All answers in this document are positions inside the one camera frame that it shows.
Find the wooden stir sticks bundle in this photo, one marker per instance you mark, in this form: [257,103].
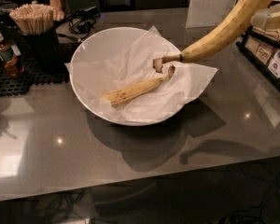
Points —
[33,19]

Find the yellow banana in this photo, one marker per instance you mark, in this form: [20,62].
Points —
[137,89]
[235,23]

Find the black rubber grid mat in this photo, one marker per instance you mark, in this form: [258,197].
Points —
[33,75]

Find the black power adapter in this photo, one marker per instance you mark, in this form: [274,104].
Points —
[88,12]

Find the black stick holder cup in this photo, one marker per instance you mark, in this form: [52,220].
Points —
[46,50]

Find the brown glass sauce bottle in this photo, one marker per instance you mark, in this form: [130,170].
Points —
[9,57]

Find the black wire condiment rack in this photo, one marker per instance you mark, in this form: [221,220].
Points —
[256,62]

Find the person's hand in background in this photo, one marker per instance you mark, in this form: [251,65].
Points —
[58,14]

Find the dark lidded jar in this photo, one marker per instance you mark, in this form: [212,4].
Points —
[5,20]

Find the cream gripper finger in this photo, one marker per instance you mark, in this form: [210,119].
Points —
[267,18]

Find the clear acrylic sign stand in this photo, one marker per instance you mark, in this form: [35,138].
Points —
[207,13]

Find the white bowl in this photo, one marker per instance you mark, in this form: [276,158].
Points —
[96,44]

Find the white paper liner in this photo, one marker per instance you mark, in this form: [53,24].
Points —
[130,56]

